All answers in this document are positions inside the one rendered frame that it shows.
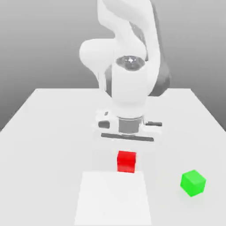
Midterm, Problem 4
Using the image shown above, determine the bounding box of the small red cube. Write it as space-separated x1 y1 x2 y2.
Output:
117 150 137 173

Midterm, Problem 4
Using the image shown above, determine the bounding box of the small green cube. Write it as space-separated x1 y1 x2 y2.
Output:
180 169 207 198

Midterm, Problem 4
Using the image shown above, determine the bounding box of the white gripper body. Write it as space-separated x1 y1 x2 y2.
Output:
95 130 159 150

